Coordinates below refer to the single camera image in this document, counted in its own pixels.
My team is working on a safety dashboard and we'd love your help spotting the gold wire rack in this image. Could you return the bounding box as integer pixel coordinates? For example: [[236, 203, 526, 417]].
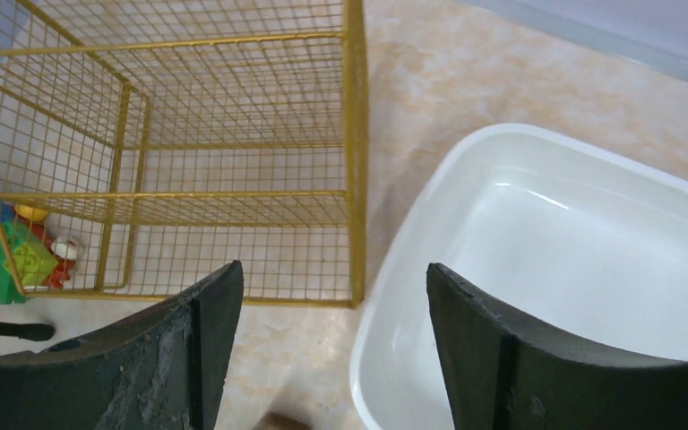
[[0, 1, 368, 307]]

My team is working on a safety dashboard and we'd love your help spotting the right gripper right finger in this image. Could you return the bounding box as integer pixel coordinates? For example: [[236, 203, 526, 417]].
[[426, 263, 688, 429]]

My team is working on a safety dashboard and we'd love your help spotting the colourful toy block stack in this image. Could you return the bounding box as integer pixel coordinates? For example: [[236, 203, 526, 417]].
[[0, 201, 64, 305]]

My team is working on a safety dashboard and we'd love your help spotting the white rectangular basin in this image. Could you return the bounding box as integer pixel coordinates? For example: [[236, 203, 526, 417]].
[[350, 124, 688, 429]]

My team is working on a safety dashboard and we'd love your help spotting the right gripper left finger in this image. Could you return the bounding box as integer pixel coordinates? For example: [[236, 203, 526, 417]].
[[0, 261, 244, 429]]

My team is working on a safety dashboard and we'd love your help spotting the yellow smiley toy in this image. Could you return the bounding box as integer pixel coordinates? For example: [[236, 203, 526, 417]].
[[14, 204, 49, 224]]

